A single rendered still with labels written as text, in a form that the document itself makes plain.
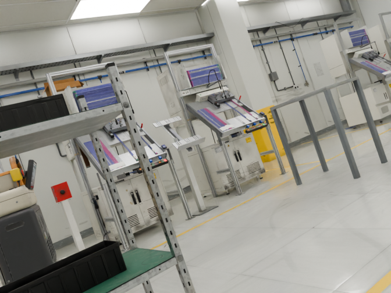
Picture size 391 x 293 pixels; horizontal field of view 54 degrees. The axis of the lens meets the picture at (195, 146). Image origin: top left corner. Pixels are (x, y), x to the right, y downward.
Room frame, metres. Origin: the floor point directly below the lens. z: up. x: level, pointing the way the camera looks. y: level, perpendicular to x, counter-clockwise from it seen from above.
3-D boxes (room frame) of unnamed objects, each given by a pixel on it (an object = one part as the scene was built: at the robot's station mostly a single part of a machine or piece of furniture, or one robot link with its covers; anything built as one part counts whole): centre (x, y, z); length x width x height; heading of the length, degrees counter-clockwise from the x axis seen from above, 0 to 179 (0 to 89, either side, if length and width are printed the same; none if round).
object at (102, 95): (4.20, 0.82, 1.52); 0.51 x 0.13 x 0.27; 123
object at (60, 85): (4.39, 1.07, 1.82); 0.68 x 0.30 x 0.20; 123
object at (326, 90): (3.56, -1.18, 0.40); 0.70 x 0.45 x 0.80; 31
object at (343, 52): (7.00, -3.26, 0.95); 1.36 x 0.82 x 1.90; 33
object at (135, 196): (4.27, 0.94, 0.31); 0.70 x 0.65 x 0.62; 123
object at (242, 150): (4.92, -0.39, 0.65); 1.01 x 0.73 x 1.29; 33
